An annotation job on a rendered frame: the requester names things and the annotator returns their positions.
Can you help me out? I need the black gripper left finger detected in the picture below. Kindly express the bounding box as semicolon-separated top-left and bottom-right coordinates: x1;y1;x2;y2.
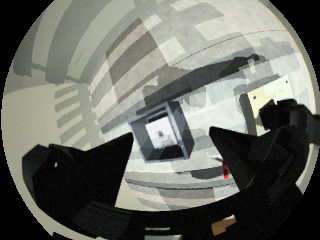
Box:
48;132;133;207

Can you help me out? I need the dark red peg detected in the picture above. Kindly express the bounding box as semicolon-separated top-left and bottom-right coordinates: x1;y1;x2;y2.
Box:
221;160;228;179

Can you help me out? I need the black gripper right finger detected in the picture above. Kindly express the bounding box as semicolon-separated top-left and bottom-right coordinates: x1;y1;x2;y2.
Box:
209;124;285;191

